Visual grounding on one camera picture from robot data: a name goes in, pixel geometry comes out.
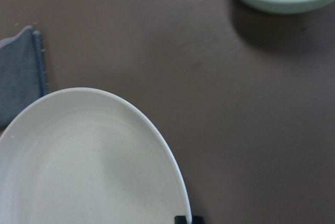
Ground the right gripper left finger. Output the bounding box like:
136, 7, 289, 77
174, 216, 186, 224

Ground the cream round plate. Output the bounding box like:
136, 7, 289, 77
1, 88, 192, 223

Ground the grey folded cloth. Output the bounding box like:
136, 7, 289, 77
1, 26, 49, 129

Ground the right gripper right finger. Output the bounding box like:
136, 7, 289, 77
192, 216, 204, 224

